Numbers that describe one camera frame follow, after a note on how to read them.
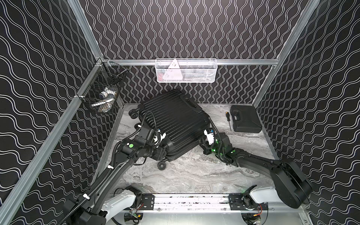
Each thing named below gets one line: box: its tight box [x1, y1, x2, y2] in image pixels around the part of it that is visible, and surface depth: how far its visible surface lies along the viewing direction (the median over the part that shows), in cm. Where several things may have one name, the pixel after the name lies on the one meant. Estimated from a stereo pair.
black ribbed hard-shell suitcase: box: [128, 90, 211, 171], surface depth 83 cm
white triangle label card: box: [162, 58, 183, 81], surface depth 91 cm
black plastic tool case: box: [230, 105, 263, 134], surface depth 106 cm
